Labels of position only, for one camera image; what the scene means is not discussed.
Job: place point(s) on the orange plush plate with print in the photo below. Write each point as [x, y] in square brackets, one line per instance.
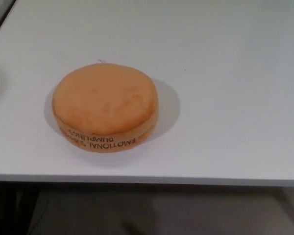
[105, 102]

